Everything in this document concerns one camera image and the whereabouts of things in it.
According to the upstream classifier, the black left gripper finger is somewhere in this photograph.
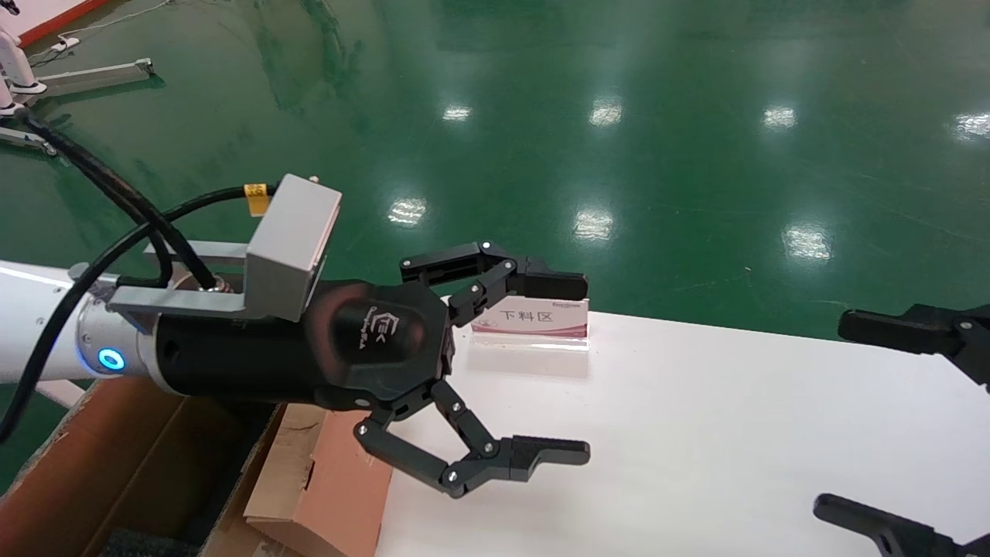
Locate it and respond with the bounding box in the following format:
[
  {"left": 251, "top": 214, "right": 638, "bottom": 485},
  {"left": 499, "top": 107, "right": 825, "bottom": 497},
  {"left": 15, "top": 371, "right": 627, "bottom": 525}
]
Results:
[
  {"left": 354, "top": 379, "right": 591, "bottom": 498},
  {"left": 400, "top": 241, "right": 589, "bottom": 326}
]

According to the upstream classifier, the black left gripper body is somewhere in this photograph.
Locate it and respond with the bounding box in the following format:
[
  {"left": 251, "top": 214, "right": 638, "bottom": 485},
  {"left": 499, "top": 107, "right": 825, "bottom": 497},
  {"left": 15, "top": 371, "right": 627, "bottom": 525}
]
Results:
[{"left": 155, "top": 280, "right": 459, "bottom": 412}]

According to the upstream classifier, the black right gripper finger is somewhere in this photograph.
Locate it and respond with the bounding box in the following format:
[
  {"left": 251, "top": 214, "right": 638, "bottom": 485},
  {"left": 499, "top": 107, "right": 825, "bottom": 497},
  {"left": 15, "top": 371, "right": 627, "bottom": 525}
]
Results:
[
  {"left": 812, "top": 493, "right": 990, "bottom": 557},
  {"left": 838, "top": 303, "right": 990, "bottom": 388}
]

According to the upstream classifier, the large cardboard box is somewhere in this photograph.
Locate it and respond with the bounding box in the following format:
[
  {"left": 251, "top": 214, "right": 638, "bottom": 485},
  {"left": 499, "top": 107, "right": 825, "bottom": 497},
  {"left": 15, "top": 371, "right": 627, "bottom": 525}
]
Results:
[{"left": 0, "top": 375, "right": 395, "bottom": 557}]

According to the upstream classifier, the acrylic sign with Chinese text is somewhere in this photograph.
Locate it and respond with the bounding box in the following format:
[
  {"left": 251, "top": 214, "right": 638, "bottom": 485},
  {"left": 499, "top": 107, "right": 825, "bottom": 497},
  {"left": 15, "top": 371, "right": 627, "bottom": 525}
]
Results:
[{"left": 468, "top": 296, "right": 590, "bottom": 354}]

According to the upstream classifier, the short white stand bar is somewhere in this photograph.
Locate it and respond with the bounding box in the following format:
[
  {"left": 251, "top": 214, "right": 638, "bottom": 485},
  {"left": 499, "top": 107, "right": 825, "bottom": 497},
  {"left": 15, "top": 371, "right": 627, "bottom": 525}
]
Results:
[{"left": 0, "top": 125, "right": 59, "bottom": 157}]

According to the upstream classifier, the white mat with red edge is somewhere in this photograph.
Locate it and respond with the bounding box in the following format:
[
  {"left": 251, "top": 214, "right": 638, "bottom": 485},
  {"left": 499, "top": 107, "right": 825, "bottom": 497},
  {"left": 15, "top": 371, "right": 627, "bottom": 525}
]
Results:
[{"left": 15, "top": 0, "right": 111, "bottom": 49}]

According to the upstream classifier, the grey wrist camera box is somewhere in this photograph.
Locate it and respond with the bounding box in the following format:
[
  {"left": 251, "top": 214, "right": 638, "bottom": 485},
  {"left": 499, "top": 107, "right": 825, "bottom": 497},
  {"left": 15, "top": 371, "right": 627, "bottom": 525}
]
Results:
[{"left": 108, "top": 174, "right": 343, "bottom": 323}]

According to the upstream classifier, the thin black cable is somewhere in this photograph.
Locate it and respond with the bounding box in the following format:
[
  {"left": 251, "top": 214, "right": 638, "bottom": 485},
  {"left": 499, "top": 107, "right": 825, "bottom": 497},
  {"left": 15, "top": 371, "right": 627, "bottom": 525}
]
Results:
[{"left": 0, "top": 183, "right": 279, "bottom": 446}]

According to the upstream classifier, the thick black cable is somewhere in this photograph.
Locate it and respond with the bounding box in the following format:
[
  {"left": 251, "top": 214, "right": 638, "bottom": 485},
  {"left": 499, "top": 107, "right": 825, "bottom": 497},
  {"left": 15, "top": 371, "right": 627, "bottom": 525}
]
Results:
[{"left": 22, "top": 114, "right": 223, "bottom": 292}]

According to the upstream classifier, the white tube rail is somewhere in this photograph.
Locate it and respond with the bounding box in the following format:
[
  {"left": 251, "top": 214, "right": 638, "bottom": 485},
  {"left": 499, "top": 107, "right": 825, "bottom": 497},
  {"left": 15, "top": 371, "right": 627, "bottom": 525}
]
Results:
[{"left": 35, "top": 379, "right": 87, "bottom": 408}]

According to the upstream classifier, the thin white floor cable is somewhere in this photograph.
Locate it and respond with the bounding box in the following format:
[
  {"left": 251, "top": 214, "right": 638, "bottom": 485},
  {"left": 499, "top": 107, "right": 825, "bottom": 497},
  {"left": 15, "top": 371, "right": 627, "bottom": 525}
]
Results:
[{"left": 73, "top": 0, "right": 176, "bottom": 36}]

